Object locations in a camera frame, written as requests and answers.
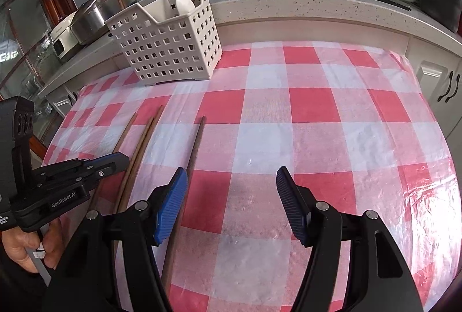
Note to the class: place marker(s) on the grey stock pot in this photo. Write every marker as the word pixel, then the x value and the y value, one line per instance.
pixel 440 1

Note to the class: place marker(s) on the white perforated utensil basket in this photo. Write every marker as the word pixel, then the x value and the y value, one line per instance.
pixel 162 52

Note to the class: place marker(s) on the white ceramic spoon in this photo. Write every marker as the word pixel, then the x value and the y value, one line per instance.
pixel 184 3

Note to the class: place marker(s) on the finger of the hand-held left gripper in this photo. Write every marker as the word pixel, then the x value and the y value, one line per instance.
pixel 103 160
pixel 112 169

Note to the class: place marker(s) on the white countertop cooker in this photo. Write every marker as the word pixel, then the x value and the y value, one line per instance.
pixel 63 37

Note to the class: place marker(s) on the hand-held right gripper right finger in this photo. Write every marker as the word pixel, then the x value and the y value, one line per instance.
pixel 292 207

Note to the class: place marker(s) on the person's left hand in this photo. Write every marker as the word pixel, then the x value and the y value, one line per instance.
pixel 14 245

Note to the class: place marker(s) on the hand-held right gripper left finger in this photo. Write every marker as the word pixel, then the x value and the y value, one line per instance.
pixel 171 207

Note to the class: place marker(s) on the glass sliding door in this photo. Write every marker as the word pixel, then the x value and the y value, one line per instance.
pixel 18 44

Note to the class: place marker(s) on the red white checkered tablecloth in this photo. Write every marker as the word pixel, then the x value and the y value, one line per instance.
pixel 270 138

